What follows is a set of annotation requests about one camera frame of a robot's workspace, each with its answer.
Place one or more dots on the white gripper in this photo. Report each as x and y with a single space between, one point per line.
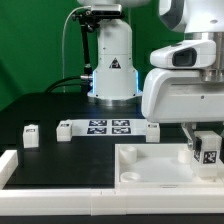
179 96

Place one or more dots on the white square tabletop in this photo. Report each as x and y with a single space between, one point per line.
158 166

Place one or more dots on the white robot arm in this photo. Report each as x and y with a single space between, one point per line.
115 78

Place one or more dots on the fiducial tag sheet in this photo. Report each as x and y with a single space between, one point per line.
109 127

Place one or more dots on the white fence obstacle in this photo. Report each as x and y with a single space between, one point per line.
209 199

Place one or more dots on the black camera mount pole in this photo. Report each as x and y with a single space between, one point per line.
86 43

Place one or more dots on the grey camera bar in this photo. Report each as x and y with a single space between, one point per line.
106 10

